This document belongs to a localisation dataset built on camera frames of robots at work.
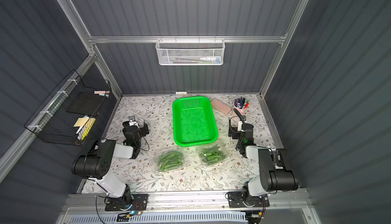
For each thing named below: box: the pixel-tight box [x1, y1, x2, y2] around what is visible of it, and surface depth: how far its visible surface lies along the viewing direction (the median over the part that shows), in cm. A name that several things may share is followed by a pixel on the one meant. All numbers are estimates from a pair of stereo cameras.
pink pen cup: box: [233, 96, 250, 116], surface depth 101 cm
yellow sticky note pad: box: [73, 117, 90, 127], surface depth 72 cm
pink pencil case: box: [210, 98, 232, 114], surface depth 111 cm
